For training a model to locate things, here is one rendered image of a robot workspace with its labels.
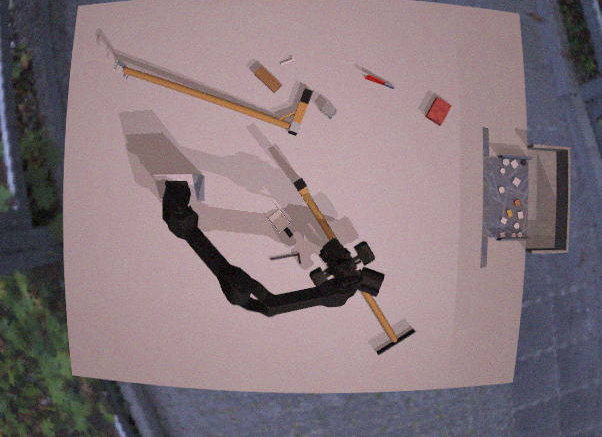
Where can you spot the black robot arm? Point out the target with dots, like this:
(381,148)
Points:
(237,285)

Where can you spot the red square tile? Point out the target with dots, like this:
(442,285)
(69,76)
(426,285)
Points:
(438,111)

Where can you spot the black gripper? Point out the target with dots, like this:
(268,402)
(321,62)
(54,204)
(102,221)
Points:
(363,252)

